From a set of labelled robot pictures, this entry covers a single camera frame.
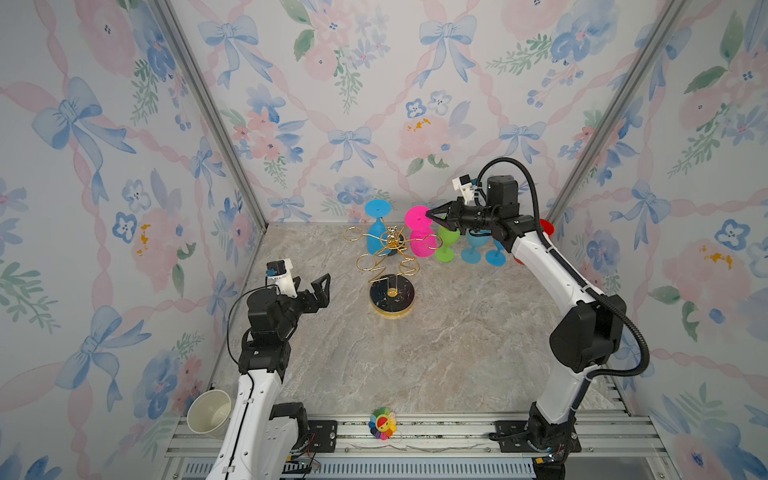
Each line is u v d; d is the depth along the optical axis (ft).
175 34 2.34
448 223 2.39
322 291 2.27
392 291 3.20
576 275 1.69
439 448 2.40
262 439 1.51
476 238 2.30
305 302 2.21
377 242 2.55
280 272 2.10
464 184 2.47
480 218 2.30
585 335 1.59
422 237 2.52
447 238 3.26
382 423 2.46
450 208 2.42
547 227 3.22
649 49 2.44
